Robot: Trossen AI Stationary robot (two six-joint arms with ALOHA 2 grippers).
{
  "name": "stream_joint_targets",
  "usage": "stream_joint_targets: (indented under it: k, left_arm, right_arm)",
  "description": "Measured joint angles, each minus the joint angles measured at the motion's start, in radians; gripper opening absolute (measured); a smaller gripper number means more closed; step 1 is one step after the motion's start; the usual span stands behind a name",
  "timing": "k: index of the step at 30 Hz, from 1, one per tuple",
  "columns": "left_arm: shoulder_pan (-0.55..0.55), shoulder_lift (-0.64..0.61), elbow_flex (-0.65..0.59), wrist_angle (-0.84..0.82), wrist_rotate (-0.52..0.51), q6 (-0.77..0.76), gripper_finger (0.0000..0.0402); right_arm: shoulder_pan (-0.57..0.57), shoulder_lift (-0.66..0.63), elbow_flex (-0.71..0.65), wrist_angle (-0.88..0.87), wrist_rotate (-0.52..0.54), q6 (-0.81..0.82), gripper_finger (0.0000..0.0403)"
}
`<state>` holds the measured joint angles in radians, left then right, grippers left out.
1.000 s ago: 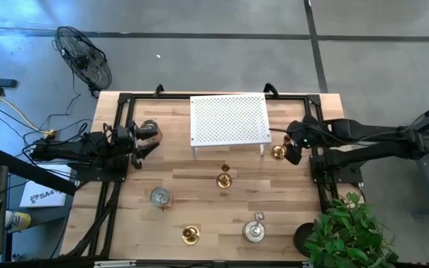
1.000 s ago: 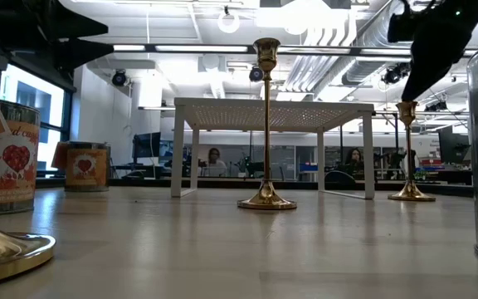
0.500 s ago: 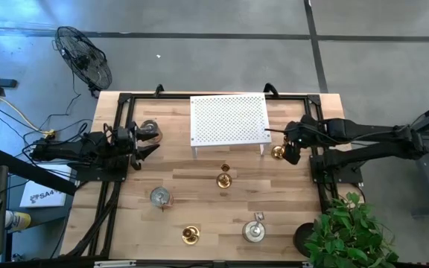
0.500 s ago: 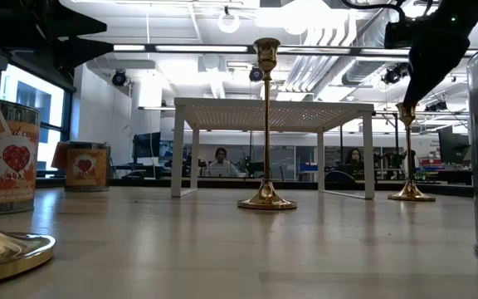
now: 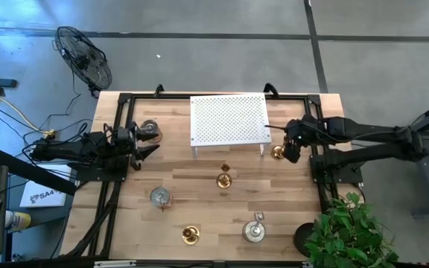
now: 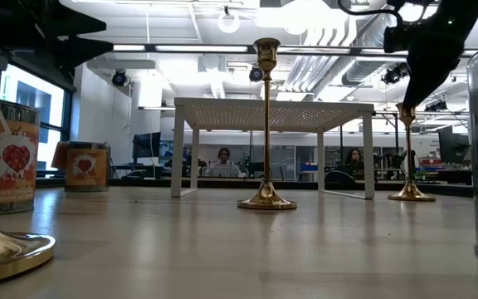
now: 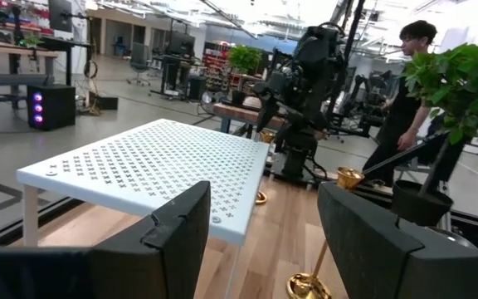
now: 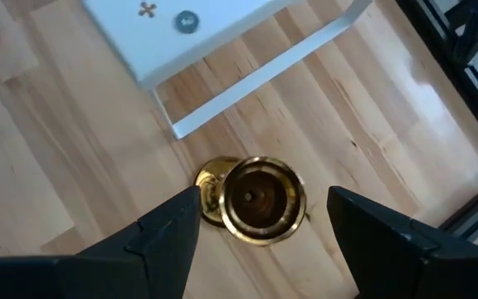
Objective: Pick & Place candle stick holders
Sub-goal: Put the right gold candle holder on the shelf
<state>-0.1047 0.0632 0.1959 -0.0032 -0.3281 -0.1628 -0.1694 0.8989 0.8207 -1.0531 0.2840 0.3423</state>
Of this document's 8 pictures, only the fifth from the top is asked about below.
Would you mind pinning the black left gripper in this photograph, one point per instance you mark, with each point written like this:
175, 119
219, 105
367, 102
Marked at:
121, 139

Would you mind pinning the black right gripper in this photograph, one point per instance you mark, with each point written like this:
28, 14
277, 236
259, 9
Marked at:
300, 130

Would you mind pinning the tall gold candlestick holder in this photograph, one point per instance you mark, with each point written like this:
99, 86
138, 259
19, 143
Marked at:
224, 181
277, 152

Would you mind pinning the candle tin with orange label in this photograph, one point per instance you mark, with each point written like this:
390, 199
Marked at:
159, 196
150, 126

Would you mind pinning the silver metal candle tin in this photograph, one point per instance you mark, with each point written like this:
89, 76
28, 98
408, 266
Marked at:
253, 231

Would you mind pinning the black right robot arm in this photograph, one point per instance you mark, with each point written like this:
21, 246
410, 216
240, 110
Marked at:
371, 132

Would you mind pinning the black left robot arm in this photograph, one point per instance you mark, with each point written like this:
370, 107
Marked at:
58, 150

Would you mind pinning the white perforated metal shelf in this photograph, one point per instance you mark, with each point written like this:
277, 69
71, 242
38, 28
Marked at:
229, 119

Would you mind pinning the black plant pot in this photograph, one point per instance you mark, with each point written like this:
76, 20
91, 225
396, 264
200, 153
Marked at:
302, 234

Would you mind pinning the yellow power plug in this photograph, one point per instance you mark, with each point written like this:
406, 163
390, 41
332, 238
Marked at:
49, 133

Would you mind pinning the short gold candlestick holder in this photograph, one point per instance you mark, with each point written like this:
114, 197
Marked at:
191, 238

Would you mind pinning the black floor fan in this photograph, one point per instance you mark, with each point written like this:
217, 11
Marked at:
84, 59

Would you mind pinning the green leafy plant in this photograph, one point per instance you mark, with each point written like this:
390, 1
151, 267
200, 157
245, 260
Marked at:
348, 238

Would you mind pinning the white paper sheet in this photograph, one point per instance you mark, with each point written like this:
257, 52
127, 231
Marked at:
43, 195

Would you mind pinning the black desk beam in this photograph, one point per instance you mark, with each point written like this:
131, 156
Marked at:
32, 171

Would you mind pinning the yellow and white spray can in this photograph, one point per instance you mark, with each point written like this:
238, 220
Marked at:
19, 220

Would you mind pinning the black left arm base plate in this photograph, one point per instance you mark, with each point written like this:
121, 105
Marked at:
99, 175

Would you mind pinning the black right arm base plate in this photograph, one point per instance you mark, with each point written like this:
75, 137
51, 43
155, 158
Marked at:
348, 175

